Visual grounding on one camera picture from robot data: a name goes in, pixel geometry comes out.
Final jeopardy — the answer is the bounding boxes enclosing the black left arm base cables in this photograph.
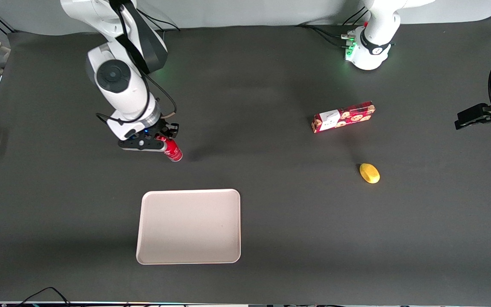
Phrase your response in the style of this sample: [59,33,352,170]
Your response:
[296,6,370,49]

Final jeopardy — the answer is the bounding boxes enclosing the red cookie box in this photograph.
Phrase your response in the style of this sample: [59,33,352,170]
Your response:
[311,101,376,134]

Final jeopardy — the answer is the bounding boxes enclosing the black right arm cable harness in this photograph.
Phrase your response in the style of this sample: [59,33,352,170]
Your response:
[95,0,178,127]

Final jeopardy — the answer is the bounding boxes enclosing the black arm base cables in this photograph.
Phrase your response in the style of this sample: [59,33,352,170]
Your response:
[137,9,182,32]
[296,6,370,49]

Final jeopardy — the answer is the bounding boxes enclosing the beige rectangular plastic tray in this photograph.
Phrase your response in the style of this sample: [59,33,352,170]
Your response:
[136,188,242,265]

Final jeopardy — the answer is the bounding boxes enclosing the thin black cable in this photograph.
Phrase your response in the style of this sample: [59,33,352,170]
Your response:
[14,287,72,307]

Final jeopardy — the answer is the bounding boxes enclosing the dark grey table cover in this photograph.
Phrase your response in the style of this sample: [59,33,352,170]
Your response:
[0,15,491,306]

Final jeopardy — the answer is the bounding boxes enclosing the red coke bottle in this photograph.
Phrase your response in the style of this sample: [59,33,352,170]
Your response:
[160,137,184,163]

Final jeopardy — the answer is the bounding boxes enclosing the black right arm base cables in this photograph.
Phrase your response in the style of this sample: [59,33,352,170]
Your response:
[137,9,182,32]

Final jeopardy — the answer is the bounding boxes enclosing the yellow lemon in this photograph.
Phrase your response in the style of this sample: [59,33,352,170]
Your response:
[359,163,381,184]

